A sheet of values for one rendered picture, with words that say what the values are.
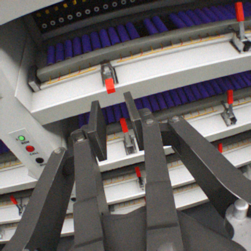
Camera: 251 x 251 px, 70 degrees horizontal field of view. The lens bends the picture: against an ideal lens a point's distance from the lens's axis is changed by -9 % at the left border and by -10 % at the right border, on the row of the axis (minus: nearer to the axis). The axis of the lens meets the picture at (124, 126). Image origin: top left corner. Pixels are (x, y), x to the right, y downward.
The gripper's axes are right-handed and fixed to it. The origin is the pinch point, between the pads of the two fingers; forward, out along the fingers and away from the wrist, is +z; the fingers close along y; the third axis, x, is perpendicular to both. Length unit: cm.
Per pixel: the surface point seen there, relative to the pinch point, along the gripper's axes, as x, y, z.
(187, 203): -60, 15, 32
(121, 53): 3.0, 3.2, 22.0
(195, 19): 6.0, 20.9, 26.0
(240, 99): -17.2, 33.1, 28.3
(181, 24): 5.5, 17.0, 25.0
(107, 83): 0.5, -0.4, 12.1
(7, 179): -19.9, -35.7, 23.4
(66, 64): 3.9, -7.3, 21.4
